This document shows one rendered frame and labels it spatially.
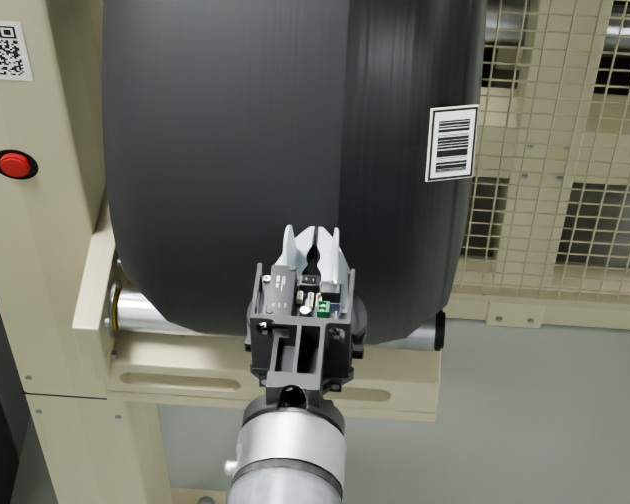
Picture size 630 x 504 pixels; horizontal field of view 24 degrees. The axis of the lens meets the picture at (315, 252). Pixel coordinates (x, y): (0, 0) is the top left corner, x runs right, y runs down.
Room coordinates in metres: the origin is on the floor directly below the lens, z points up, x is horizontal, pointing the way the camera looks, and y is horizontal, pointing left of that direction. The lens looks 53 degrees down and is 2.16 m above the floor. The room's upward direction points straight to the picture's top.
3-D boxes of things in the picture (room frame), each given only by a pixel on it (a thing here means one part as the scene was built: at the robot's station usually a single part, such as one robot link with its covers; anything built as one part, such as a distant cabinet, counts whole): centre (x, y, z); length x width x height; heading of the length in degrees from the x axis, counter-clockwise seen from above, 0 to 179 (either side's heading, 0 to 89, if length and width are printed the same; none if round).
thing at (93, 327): (1.01, 0.21, 0.90); 0.40 x 0.03 x 0.10; 175
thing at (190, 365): (0.85, 0.05, 0.84); 0.36 x 0.09 x 0.06; 85
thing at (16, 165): (0.93, 0.29, 1.06); 0.03 x 0.02 x 0.03; 85
